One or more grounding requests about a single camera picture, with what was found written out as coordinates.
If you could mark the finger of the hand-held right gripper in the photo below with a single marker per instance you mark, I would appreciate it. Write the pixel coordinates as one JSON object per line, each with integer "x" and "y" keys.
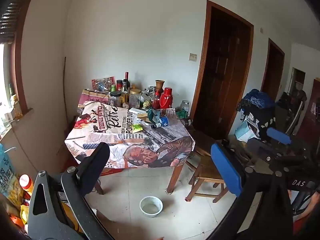
{"x": 260, "y": 150}
{"x": 277, "y": 135}

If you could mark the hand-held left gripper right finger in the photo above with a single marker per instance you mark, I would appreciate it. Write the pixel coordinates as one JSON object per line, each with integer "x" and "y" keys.
{"x": 226, "y": 170}

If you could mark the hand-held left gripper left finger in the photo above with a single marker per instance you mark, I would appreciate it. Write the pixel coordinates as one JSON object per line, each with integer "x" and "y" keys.
{"x": 96, "y": 165}

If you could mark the yellow-green packet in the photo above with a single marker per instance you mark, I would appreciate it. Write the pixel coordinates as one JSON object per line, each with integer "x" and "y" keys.
{"x": 137, "y": 128}

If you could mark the white box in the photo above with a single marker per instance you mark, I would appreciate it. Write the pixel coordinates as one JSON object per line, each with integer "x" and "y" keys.
{"x": 135, "y": 110}

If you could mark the brown cardboard piece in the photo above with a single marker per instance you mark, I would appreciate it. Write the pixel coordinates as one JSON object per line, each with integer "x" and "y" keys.
{"x": 143, "y": 116}

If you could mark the white bowl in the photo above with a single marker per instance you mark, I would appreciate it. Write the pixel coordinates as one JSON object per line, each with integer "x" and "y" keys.
{"x": 151, "y": 206}

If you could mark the small dark bottle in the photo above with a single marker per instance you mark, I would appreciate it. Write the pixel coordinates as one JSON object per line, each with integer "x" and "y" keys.
{"x": 156, "y": 125}

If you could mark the teal bag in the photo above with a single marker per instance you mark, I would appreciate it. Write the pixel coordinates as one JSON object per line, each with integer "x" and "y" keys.
{"x": 153, "y": 113}

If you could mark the blue white paper cup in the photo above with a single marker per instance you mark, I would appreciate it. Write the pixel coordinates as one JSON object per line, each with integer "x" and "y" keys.
{"x": 164, "y": 120}

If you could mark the person's right forearm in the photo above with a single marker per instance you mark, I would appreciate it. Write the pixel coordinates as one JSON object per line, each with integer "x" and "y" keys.
{"x": 312, "y": 206}

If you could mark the black bag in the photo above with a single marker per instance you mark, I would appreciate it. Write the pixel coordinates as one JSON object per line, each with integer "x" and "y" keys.
{"x": 260, "y": 120}

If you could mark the light blue paper bag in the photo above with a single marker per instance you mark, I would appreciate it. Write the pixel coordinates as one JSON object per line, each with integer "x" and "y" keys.
{"x": 245, "y": 131}

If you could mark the dark red door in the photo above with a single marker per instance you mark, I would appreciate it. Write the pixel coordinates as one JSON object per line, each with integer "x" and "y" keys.
{"x": 310, "y": 115}

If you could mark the blue sequined cloth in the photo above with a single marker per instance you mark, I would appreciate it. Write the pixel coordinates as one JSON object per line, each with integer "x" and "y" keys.
{"x": 257, "y": 98}

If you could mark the wooden table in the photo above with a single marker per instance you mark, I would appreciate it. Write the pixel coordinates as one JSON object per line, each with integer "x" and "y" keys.
{"x": 175, "y": 177}

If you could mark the narrow dark wooden door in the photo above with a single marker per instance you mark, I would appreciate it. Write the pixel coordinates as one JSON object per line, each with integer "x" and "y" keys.
{"x": 272, "y": 75}

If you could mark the dark jar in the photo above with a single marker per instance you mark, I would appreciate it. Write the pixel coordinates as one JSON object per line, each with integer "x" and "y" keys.
{"x": 187, "y": 122}

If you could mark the pink printed paper sack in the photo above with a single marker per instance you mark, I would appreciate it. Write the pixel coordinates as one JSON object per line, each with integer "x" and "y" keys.
{"x": 93, "y": 98}

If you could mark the small red white can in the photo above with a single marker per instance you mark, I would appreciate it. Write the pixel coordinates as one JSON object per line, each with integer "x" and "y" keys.
{"x": 125, "y": 105}

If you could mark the black-lid plastic jar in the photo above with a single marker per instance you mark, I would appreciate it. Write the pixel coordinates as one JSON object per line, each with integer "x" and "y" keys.
{"x": 115, "y": 99}

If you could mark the green plastic bag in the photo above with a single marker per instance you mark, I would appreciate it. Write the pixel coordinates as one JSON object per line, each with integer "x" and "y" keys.
{"x": 181, "y": 114}

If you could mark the orange bottle with white cap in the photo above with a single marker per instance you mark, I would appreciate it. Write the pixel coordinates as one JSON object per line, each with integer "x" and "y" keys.
{"x": 26, "y": 183}

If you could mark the gold-lid plastic jar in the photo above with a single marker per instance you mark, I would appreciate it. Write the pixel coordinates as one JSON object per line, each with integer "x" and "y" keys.
{"x": 135, "y": 99}

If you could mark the clear glass bottle yellow label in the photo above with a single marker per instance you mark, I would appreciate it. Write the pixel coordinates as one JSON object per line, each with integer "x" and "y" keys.
{"x": 124, "y": 92}

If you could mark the small green bottle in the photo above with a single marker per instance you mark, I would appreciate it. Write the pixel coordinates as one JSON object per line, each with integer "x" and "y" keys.
{"x": 113, "y": 88}

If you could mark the yellow-green custard apple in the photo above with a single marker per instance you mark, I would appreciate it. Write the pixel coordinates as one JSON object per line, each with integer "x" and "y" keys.
{"x": 146, "y": 104}

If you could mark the red snack packet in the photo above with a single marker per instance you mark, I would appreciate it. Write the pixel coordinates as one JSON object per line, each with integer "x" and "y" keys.
{"x": 102, "y": 82}

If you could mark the red and black canister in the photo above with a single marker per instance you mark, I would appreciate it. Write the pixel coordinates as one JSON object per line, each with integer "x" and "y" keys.
{"x": 119, "y": 85}

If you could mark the crumpled white paper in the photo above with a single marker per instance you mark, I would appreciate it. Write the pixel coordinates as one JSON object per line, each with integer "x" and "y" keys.
{"x": 147, "y": 97}

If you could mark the red sauce bottle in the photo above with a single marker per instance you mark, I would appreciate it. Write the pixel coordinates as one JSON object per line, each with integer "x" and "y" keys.
{"x": 156, "y": 102}

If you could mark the blue snack bag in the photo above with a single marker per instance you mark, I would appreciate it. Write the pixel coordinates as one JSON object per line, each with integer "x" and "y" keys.
{"x": 6, "y": 170}

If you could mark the wine bottle with red foil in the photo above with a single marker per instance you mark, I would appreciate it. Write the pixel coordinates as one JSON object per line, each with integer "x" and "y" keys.
{"x": 127, "y": 80}

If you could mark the crumpled silver foil bag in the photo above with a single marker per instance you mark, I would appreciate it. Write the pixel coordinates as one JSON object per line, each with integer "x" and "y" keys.
{"x": 150, "y": 90}

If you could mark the red thermos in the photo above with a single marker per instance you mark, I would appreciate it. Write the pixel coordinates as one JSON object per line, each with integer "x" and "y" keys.
{"x": 166, "y": 98}

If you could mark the yellow oil bottle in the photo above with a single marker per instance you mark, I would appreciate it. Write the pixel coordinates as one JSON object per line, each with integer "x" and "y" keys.
{"x": 17, "y": 107}

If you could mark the brown clay vase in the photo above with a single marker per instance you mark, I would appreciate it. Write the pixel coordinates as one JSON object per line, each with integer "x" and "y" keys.
{"x": 160, "y": 84}

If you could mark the brown window blind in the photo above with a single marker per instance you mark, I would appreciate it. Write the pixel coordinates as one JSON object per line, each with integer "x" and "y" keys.
{"x": 10, "y": 22}

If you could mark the wooden window frame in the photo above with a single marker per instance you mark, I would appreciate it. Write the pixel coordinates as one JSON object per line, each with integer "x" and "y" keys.
{"x": 21, "y": 80}

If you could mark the wall light switch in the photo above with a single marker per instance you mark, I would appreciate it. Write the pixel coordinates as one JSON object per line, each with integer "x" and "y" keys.
{"x": 192, "y": 57}

